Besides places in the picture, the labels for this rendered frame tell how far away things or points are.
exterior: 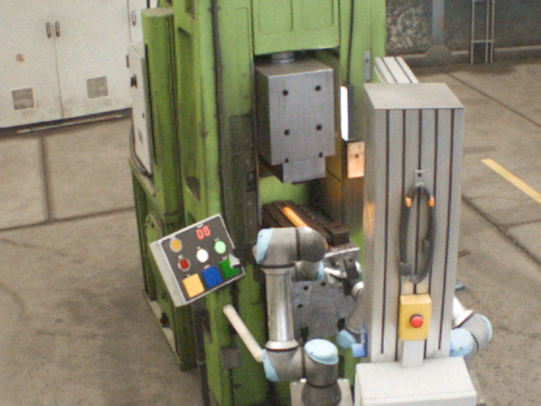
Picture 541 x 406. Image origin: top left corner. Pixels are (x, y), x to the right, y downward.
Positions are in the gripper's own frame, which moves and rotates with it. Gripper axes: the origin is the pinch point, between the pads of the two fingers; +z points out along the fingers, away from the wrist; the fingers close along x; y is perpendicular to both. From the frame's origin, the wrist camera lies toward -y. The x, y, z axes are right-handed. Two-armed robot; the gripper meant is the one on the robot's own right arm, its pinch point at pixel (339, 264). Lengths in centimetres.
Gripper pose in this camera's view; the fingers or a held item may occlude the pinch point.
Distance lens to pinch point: 361.4
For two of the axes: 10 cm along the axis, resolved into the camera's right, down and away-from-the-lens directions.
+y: 0.4, 9.0, 4.4
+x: 9.4, -1.9, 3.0
